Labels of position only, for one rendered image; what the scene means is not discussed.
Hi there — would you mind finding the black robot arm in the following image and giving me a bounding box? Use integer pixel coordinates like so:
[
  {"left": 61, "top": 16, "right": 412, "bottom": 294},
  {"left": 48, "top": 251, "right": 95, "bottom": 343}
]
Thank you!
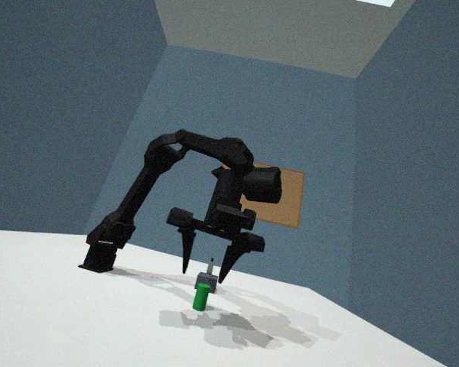
[{"left": 78, "top": 129, "right": 282, "bottom": 274}]

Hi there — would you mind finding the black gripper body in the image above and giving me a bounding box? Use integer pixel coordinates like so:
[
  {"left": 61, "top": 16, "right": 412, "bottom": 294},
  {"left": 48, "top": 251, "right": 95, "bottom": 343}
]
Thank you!
[{"left": 167, "top": 192, "right": 265, "bottom": 252}]

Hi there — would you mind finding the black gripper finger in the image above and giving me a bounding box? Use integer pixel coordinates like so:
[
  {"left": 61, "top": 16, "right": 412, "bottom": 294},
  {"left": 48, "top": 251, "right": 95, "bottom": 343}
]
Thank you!
[
  {"left": 177, "top": 228, "right": 196, "bottom": 274},
  {"left": 218, "top": 245, "right": 251, "bottom": 284}
]

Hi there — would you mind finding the green marker cap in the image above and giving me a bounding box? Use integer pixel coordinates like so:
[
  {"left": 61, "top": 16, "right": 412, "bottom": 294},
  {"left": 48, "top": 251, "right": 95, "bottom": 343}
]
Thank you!
[{"left": 193, "top": 283, "right": 210, "bottom": 312}]

